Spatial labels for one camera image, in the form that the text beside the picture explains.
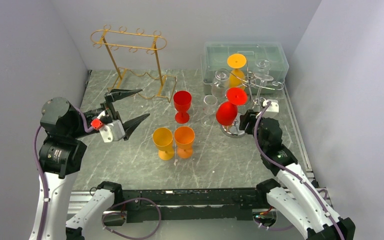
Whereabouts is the yellow goblet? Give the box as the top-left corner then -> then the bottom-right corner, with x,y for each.
152,127 -> 175,161
227,53 -> 247,90

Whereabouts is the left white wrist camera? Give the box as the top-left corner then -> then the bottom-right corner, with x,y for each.
99,120 -> 126,143

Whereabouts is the orange goblet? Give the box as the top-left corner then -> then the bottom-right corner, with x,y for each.
174,126 -> 195,159

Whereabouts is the clear stemless glass front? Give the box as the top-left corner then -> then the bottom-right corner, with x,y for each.
211,68 -> 230,99

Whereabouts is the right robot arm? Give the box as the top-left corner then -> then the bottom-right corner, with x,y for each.
239,109 -> 356,240

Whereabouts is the silver wire glass rack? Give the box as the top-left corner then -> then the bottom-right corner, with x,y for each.
220,71 -> 285,138

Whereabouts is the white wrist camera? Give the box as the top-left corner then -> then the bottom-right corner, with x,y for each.
99,120 -> 126,143
261,99 -> 280,119

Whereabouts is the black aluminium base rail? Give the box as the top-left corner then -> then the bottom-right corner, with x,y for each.
40,187 -> 334,223

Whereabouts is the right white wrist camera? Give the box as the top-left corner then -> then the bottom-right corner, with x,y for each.
261,99 -> 280,119

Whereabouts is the purple cable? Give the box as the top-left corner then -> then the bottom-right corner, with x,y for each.
252,100 -> 347,240
32,105 -> 162,240

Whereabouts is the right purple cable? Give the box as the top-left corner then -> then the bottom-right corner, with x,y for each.
252,100 -> 347,240

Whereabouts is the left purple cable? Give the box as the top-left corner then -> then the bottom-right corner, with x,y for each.
32,105 -> 162,240

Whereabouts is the clear ribbed wine glass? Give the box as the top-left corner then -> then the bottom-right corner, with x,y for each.
254,58 -> 271,75

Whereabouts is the gold wire glass rack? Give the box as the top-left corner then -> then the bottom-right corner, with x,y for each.
90,24 -> 178,103

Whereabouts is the red goblet back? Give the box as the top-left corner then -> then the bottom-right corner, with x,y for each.
173,90 -> 192,124

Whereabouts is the clear plastic storage box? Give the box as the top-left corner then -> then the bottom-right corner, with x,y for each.
201,41 -> 289,94

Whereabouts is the tall clear flute glass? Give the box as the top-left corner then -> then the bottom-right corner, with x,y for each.
252,72 -> 274,112

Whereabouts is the red goblet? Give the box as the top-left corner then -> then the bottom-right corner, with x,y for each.
173,90 -> 192,124
215,87 -> 248,126

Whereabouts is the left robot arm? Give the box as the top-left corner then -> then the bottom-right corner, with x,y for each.
30,89 -> 147,240

